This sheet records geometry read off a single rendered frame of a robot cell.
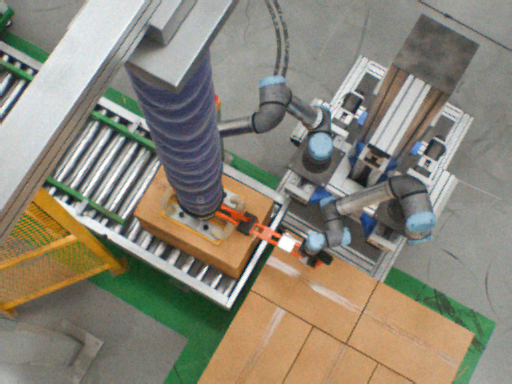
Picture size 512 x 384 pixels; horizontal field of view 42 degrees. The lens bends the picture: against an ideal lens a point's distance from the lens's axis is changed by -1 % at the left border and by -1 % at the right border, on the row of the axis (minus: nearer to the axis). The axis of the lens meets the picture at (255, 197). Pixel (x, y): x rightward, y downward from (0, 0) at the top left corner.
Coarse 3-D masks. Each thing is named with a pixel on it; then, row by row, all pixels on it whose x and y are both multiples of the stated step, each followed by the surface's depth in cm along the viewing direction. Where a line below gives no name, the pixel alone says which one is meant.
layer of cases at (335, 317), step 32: (288, 256) 377; (256, 288) 372; (288, 288) 373; (320, 288) 373; (352, 288) 373; (384, 288) 374; (256, 320) 368; (288, 320) 368; (320, 320) 368; (352, 320) 369; (384, 320) 369; (416, 320) 369; (448, 320) 370; (224, 352) 363; (256, 352) 363; (288, 352) 364; (320, 352) 364; (352, 352) 364; (384, 352) 364; (416, 352) 365; (448, 352) 365
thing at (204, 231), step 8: (168, 216) 339; (176, 216) 338; (184, 216) 338; (184, 224) 338; (208, 224) 337; (216, 224) 338; (192, 232) 337; (200, 232) 336; (208, 232) 336; (208, 240) 336; (216, 240) 336
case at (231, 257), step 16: (160, 176) 346; (224, 176) 346; (160, 192) 344; (240, 192) 344; (256, 192) 344; (144, 208) 341; (160, 208) 341; (256, 208) 342; (272, 208) 357; (144, 224) 356; (160, 224) 339; (176, 224) 339; (224, 224) 340; (176, 240) 350; (192, 240) 337; (224, 240) 338; (240, 240) 338; (256, 240) 360; (208, 256) 345; (224, 256) 336; (240, 256) 336; (240, 272) 363
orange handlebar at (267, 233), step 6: (174, 192) 330; (222, 204) 328; (228, 210) 328; (234, 210) 328; (222, 216) 327; (228, 216) 327; (234, 222) 326; (264, 228) 325; (258, 234) 325; (264, 234) 324; (270, 234) 324; (276, 234) 325; (270, 240) 324; (294, 252) 323; (318, 264) 321
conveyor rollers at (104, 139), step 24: (0, 72) 405; (0, 96) 401; (0, 120) 397; (96, 120) 396; (120, 120) 397; (96, 144) 392; (120, 144) 393; (72, 168) 390; (120, 168) 388; (120, 192) 385; (144, 192) 386; (144, 240) 378; (192, 264) 376
